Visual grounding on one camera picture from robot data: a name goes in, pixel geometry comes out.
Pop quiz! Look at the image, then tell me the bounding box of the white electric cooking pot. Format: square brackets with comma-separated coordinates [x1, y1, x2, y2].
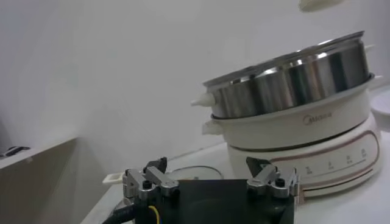
[201, 74, 383, 198]

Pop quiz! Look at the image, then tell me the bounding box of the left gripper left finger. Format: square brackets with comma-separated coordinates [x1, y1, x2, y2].
[121, 156, 180, 201]

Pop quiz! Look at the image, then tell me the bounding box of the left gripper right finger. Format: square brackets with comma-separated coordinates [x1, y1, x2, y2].
[245, 156, 299, 200]

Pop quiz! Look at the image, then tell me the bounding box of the white round plate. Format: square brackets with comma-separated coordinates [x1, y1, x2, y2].
[370, 88, 390, 125]

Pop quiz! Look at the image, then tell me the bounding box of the white side table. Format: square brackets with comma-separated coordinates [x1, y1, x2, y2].
[0, 136, 79, 171]

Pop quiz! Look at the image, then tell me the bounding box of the thin yellow wire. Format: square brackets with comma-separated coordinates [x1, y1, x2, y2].
[148, 205, 161, 224]

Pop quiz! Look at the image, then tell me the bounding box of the glass lid with white handle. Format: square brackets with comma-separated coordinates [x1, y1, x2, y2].
[102, 165, 225, 186]

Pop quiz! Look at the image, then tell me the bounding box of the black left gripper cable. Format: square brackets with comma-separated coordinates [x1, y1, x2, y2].
[102, 202, 144, 224]

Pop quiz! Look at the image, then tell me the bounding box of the stainless steel steamer basket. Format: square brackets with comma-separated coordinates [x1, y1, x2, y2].
[190, 30, 375, 119]

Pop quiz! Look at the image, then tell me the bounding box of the blue and black computer mouse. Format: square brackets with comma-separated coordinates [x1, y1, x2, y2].
[0, 145, 31, 158]

